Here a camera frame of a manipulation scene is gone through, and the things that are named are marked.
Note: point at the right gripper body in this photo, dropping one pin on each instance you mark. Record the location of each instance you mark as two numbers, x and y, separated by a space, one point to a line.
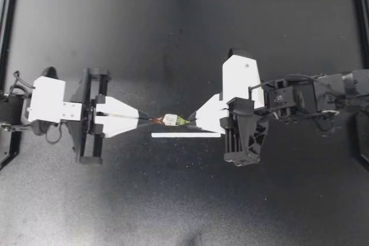
245 130

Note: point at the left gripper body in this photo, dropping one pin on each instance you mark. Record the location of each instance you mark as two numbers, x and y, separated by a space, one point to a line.
86 142

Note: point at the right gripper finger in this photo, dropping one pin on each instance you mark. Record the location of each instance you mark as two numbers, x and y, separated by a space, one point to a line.
209 125
212 107

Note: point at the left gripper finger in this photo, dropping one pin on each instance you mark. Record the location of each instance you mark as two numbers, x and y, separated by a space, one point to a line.
121 106
121 126

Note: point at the candy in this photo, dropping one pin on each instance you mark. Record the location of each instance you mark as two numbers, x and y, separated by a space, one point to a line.
170 120

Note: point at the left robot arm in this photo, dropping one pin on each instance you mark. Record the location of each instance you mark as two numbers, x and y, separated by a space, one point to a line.
11 107

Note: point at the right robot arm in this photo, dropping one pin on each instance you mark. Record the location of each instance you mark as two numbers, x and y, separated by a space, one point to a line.
302 93

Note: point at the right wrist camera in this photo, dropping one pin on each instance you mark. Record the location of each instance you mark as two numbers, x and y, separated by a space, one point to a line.
239 79

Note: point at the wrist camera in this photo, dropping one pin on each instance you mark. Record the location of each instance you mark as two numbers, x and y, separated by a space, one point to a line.
239 79
47 99

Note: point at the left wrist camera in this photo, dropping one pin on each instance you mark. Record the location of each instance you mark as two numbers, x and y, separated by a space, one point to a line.
47 99

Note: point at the black frame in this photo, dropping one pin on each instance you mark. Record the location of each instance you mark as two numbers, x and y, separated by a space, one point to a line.
7 27

